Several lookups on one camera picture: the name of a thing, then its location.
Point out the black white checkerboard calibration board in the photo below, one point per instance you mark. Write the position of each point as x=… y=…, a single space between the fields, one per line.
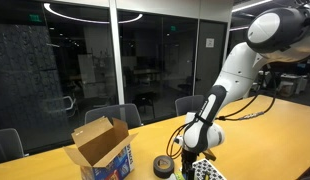
x=211 y=170

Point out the small green sign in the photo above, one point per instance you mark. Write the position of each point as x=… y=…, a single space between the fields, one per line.
x=173 y=28

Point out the green exit sign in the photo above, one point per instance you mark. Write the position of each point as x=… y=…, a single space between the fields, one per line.
x=35 y=18

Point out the black tape roll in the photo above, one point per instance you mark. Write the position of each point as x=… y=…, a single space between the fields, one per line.
x=163 y=166

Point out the tan wrist camera mount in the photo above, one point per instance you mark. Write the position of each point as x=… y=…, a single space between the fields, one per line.
x=210 y=155

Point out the open cardboard box blue print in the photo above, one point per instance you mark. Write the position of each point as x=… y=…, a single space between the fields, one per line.
x=101 y=146

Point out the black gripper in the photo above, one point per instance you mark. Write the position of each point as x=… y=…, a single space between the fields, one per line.
x=189 y=159

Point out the white window frame post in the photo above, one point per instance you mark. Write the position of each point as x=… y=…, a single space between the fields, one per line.
x=116 y=50

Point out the grey office chair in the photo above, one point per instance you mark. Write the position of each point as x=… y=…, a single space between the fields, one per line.
x=188 y=105
x=6 y=145
x=125 y=115

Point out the white black Franka robot arm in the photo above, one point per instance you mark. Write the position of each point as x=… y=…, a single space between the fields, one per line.
x=238 y=73

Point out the office chair behind glass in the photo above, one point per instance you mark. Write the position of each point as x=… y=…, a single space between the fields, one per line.
x=66 y=103

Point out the white background office desk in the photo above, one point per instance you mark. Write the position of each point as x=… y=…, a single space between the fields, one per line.
x=288 y=87

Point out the white paper door sign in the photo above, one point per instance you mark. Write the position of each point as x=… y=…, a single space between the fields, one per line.
x=210 y=42

